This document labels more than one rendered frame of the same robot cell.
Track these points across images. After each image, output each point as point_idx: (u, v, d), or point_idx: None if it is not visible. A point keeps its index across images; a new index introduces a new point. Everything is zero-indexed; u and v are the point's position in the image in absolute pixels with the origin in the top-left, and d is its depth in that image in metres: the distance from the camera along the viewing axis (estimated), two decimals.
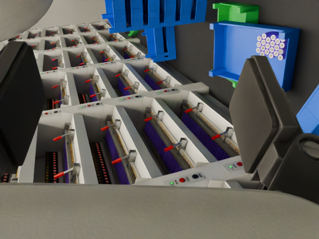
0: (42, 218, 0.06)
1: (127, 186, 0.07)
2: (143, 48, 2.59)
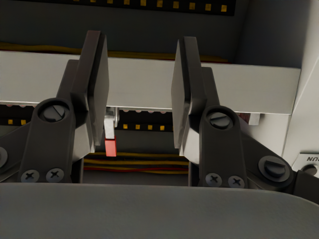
0: (42, 218, 0.06)
1: (127, 186, 0.07)
2: None
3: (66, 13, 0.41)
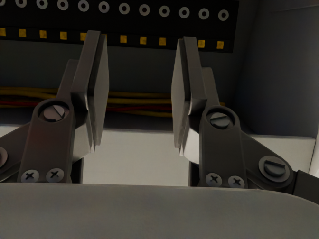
0: (42, 218, 0.06)
1: (127, 186, 0.07)
2: None
3: (38, 47, 0.35)
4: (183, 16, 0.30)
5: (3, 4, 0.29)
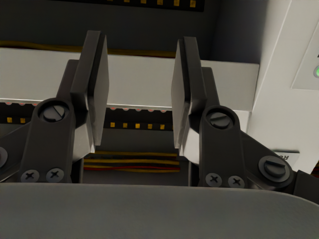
0: (42, 218, 0.06)
1: (127, 186, 0.07)
2: None
3: (36, 9, 0.40)
4: None
5: None
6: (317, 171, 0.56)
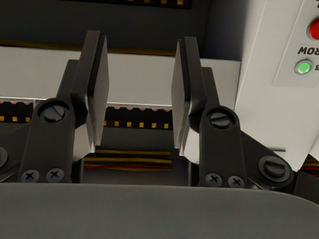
0: (42, 218, 0.06)
1: (127, 186, 0.07)
2: None
3: (26, 7, 0.41)
4: None
5: None
6: (313, 171, 0.56)
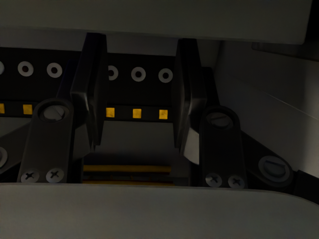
0: (42, 218, 0.06)
1: (127, 186, 0.07)
2: None
3: None
4: (110, 78, 0.21)
5: None
6: None
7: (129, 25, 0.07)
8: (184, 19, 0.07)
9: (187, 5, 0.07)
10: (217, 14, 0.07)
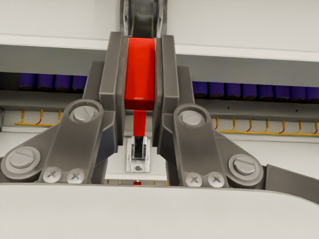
0: (42, 218, 0.06)
1: (127, 186, 0.07)
2: None
3: None
4: None
5: None
6: None
7: None
8: None
9: None
10: None
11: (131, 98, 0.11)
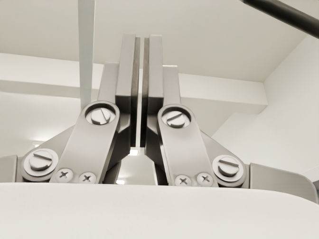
0: (42, 218, 0.06)
1: (127, 186, 0.07)
2: None
3: None
4: None
5: None
6: None
7: None
8: None
9: None
10: None
11: None
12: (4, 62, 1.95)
